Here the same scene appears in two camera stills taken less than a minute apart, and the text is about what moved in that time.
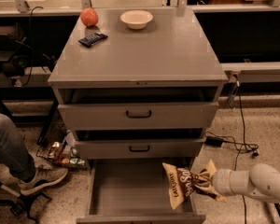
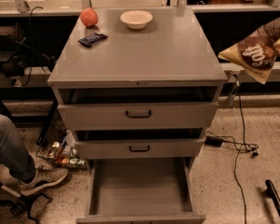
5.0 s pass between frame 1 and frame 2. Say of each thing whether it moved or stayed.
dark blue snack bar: stayed
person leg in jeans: stayed
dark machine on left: stayed
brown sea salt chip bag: moved
